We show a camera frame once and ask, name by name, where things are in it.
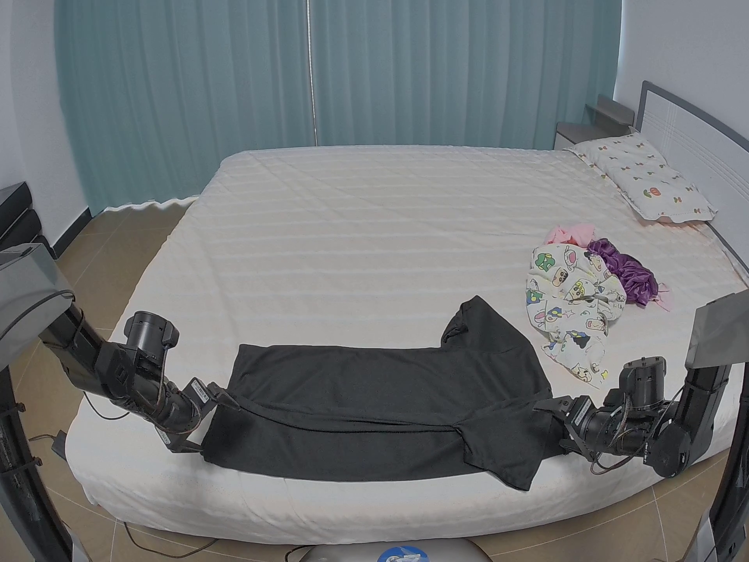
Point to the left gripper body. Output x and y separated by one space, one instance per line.
178 410

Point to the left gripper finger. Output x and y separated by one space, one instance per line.
219 397
178 446

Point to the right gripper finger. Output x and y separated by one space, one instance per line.
573 447
555 408

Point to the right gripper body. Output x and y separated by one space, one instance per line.
597 428

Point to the black T-shirt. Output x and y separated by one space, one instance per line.
351 384

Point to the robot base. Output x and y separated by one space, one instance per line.
398 552

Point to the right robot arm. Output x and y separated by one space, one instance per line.
696 407

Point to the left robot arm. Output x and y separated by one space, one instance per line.
76 349

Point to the bed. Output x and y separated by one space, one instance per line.
363 226

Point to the white printed pyjama garment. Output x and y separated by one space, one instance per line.
567 308

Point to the black power adapter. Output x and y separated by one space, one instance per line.
60 447

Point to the purple garment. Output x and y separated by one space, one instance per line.
629 273

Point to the pink garment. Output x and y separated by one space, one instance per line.
570 235

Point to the black chest of drawers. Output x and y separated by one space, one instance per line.
20 220

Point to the white printed pillow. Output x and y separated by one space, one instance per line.
649 179

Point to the grey bedside table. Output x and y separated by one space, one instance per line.
591 129

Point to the blue-green curtain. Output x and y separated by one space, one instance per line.
187 79
462 50

